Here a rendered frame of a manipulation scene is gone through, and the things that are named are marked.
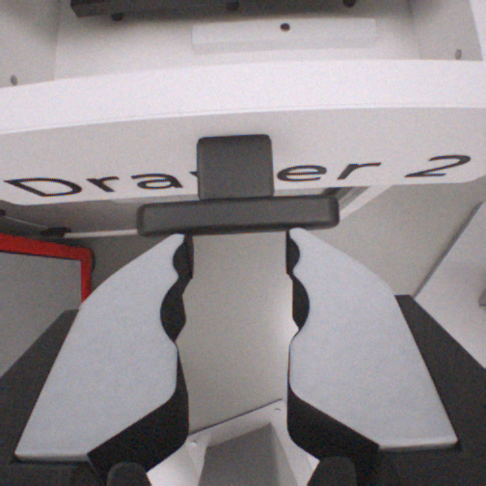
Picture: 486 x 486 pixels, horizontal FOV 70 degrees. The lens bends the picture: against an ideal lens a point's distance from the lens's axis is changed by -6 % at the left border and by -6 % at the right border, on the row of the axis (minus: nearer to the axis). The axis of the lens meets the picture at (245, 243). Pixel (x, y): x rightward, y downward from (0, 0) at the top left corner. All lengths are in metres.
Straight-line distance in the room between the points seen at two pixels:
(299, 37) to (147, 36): 0.09
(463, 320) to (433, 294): 0.11
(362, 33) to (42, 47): 0.19
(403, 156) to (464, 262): 0.99
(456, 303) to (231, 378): 0.66
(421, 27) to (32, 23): 0.23
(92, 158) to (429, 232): 1.07
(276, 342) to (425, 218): 0.56
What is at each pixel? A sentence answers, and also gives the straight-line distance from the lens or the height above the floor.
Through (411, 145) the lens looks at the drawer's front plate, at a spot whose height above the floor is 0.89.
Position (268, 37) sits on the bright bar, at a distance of 0.23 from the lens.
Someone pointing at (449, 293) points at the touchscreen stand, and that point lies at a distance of 1.14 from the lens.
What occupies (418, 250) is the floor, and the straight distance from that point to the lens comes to 1.14.
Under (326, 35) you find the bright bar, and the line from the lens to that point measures 0.24.
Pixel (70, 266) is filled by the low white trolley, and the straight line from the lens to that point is 0.95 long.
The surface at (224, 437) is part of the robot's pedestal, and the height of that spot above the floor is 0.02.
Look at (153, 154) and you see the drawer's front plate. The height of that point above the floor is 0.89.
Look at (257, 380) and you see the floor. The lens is 1.08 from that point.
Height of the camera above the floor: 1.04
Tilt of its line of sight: 84 degrees down
